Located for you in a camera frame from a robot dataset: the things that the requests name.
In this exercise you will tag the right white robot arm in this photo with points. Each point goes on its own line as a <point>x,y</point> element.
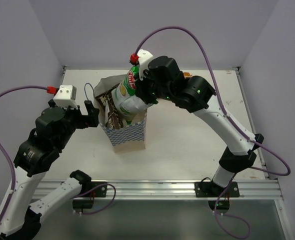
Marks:
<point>200,98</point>

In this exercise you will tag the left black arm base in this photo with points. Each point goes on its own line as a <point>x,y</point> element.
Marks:
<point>91,190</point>

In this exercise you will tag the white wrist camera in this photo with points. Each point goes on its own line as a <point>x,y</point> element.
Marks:
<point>66,97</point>
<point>142,60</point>

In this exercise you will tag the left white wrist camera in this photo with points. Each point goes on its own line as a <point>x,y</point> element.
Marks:
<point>66,97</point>

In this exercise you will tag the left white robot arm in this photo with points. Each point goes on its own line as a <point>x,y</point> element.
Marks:
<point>20,219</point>

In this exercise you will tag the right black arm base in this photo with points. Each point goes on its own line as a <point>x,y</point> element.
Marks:
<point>207,189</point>

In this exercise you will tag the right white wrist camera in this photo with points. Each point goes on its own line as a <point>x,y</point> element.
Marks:
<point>142,60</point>

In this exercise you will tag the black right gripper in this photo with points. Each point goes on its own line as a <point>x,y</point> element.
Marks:
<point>141,87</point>

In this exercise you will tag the green Chuba snack bag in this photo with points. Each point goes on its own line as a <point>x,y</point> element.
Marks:
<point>124,96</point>

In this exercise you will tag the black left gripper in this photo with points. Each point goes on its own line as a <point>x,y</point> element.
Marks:
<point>82,118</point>

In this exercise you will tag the blue checkered paper bag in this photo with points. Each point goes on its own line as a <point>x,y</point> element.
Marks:
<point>132,137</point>

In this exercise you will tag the brown chocolate snack bag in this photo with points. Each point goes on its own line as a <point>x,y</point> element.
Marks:
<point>112,119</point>

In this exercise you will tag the aluminium front rail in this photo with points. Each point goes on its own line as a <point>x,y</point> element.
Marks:
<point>185,189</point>

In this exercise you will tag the orange chips bag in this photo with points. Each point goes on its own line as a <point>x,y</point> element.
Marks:
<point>187,74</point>

